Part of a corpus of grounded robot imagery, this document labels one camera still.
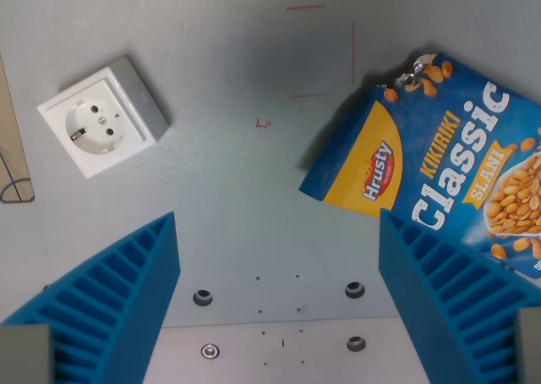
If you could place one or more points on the white electrical wall socket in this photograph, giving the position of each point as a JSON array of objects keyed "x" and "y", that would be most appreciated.
[{"x": 103, "y": 117}]

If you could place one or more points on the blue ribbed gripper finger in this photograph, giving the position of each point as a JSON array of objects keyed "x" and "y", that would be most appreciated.
[
  {"x": 456, "y": 299},
  {"x": 110, "y": 295}
]

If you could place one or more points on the grey metal base plate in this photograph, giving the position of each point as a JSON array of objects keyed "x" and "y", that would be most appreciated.
[{"x": 274, "y": 350}]

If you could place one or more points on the silver screw in plate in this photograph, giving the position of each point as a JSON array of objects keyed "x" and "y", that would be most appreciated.
[{"x": 209, "y": 351}]

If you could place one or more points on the blue peanut snack bag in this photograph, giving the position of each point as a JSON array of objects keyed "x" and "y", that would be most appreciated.
[{"x": 444, "y": 155}]

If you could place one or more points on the brown cardboard sheet with drawing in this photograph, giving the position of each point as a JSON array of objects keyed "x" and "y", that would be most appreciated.
[{"x": 10, "y": 147}]

